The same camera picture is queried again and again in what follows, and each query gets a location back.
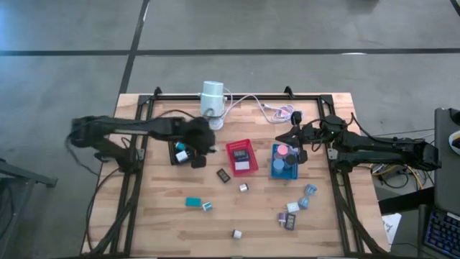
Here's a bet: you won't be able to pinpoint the blue framed digital clock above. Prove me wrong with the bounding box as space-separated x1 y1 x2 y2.
232 149 252 162

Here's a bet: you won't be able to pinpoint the black plastic basket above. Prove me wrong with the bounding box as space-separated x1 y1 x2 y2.
167 139 197 166

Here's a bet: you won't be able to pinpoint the white lamp cable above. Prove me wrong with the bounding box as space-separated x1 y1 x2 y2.
215 86 305 125

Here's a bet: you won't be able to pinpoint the red plastic basket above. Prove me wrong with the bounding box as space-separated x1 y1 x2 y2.
225 138 259 178

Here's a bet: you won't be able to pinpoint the tangled floor cables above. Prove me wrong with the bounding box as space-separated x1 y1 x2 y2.
369 163 434 190

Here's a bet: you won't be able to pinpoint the white computer mouse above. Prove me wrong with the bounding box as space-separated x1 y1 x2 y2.
448 129 460 156

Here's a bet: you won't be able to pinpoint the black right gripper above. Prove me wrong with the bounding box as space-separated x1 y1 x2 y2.
275 112 326 165

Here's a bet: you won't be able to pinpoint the white spot lamp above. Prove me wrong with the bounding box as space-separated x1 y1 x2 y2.
200 81 227 118

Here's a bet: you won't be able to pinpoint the grey metal stand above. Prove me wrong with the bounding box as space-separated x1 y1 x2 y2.
0 158 58 253

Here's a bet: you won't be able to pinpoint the blue plastic basket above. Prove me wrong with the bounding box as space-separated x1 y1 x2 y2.
270 142 300 181

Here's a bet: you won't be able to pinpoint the white paper sheet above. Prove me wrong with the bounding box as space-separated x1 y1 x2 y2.
381 212 403 246

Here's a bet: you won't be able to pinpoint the black aluminium table frame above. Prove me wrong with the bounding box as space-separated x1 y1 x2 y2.
80 86 391 259

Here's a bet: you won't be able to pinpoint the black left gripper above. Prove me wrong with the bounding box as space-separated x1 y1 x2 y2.
179 117 217 170

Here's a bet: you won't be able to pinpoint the blue backlit keyboard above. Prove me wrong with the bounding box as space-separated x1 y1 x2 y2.
423 209 460 259

